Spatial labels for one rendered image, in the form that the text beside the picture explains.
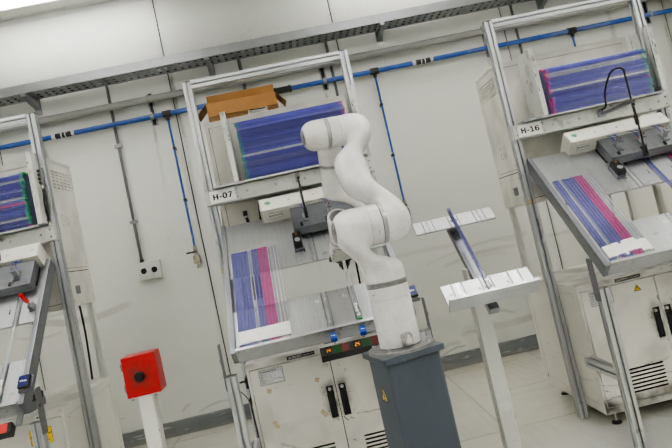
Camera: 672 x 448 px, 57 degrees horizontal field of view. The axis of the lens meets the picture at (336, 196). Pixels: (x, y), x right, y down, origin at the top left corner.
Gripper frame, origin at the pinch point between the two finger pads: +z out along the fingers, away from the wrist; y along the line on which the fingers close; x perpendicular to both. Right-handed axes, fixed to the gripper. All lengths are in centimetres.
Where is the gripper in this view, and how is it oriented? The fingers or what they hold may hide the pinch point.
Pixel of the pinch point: (344, 263)
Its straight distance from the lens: 255.8
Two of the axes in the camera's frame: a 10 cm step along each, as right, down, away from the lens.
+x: 2.1, 7.4, -6.4
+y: -9.7, 2.1, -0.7
